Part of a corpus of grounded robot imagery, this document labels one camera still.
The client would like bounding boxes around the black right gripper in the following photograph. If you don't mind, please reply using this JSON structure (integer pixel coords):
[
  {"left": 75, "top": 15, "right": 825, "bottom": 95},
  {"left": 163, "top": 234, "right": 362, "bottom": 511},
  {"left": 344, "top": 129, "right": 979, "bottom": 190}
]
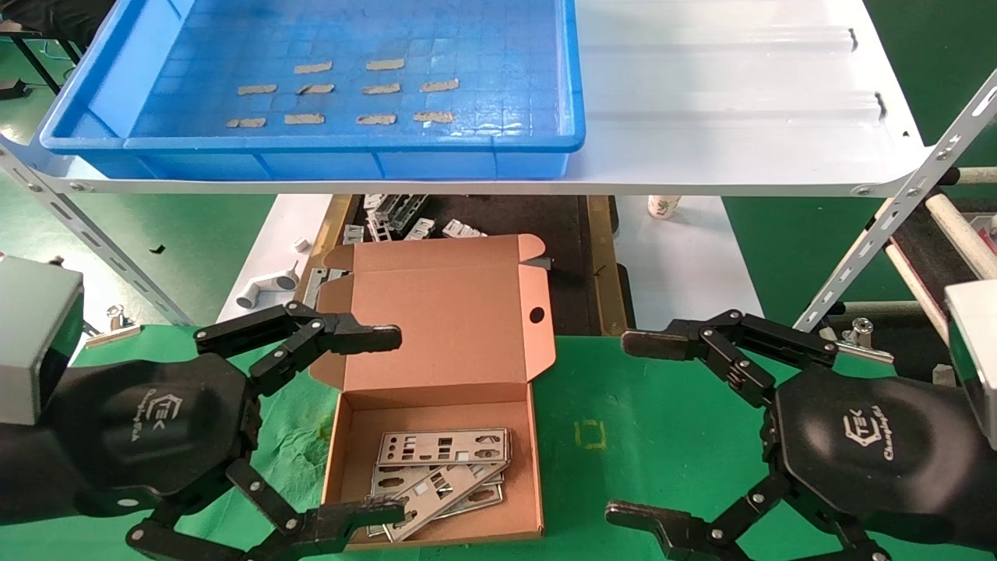
[{"left": 605, "top": 309, "right": 997, "bottom": 561}]

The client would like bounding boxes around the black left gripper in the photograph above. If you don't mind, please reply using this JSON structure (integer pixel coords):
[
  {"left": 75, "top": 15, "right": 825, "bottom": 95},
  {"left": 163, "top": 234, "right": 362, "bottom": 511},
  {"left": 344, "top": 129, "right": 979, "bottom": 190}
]
[{"left": 0, "top": 301, "right": 406, "bottom": 561}]

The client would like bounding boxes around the brown cardboard box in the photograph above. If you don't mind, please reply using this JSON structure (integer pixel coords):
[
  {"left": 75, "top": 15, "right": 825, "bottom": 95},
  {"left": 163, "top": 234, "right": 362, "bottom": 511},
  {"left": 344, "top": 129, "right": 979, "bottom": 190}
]
[{"left": 309, "top": 234, "right": 558, "bottom": 544}]

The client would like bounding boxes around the blue plastic tray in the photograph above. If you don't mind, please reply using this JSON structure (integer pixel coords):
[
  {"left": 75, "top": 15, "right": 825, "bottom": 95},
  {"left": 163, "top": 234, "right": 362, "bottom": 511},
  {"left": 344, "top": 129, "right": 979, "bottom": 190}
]
[{"left": 39, "top": 0, "right": 587, "bottom": 182}]

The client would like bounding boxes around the green table cloth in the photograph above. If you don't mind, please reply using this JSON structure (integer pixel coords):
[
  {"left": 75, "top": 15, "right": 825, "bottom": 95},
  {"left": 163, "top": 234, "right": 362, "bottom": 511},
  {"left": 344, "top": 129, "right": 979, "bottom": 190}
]
[{"left": 0, "top": 323, "right": 997, "bottom": 561}]

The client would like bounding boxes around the grey metal hinge plate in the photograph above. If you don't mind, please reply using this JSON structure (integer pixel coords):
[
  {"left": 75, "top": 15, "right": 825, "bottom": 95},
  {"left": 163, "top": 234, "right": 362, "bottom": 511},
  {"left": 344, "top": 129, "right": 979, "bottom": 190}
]
[{"left": 300, "top": 267, "right": 349, "bottom": 312}]

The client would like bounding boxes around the white pipe fitting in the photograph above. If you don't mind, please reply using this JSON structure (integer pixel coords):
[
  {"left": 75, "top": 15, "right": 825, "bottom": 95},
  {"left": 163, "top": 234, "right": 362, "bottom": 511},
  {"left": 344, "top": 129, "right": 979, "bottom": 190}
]
[{"left": 236, "top": 261, "right": 301, "bottom": 310}]

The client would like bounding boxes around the silver binder clip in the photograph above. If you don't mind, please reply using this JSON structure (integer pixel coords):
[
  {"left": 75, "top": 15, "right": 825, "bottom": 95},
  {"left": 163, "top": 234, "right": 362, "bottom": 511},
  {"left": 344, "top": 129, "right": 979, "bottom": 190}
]
[
  {"left": 84, "top": 305, "right": 143, "bottom": 349},
  {"left": 833, "top": 318, "right": 895, "bottom": 365}
]

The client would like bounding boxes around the white roller tube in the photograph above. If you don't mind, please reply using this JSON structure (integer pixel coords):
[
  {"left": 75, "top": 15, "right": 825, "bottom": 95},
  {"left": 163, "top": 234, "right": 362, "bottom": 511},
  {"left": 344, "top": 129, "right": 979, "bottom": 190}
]
[
  {"left": 925, "top": 193, "right": 997, "bottom": 281},
  {"left": 939, "top": 166, "right": 997, "bottom": 186},
  {"left": 884, "top": 245, "right": 953, "bottom": 344}
]

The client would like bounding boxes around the white metal shelf board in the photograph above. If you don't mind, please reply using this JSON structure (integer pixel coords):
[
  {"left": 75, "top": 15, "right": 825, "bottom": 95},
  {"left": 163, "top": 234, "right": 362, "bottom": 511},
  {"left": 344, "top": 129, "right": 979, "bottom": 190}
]
[{"left": 0, "top": 0, "right": 935, "bottom": 197}]

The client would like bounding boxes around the grey perforated shelf post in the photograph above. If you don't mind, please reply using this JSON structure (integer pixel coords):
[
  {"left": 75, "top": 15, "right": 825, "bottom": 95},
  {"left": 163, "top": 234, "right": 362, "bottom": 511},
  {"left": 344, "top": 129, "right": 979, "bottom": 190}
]
[
  {"left": 0, "top": 140, "right": 194, "bottom": 326},
  {"left": 793, "top": 70, "right": 997, "bottom": 334}
]

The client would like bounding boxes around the grey right wrist camera housing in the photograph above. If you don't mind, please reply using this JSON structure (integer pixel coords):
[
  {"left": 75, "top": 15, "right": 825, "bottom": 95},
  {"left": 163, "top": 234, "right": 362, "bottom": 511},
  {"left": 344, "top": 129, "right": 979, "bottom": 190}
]
[{"left": 945, "top": 280, "right": 997, "bottom": 451}]

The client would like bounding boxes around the grey wrist camera housing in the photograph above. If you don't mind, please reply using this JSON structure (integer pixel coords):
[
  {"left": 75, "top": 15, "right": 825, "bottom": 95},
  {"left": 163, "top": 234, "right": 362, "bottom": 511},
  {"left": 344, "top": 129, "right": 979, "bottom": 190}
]
[
  {"left": 945, "top": 280, "right": 997, "bottom": 451},
  {"left": 0, "top": 257, "right": 85, "bottom": 427}
]

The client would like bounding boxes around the grey left wrist camera housing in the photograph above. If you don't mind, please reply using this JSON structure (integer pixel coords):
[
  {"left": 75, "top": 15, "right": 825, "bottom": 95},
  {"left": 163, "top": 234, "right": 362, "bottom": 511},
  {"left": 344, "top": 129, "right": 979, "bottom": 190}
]
[{"left": 0, "top": 257, "right": 85, "bottom": 427}]

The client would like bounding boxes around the black frame table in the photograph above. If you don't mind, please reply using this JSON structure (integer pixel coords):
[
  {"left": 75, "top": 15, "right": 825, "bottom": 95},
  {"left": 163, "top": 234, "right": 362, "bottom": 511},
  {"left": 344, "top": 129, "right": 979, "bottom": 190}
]
[{"left": 0, "top": 0, "right": 118, "bottom": 98}]

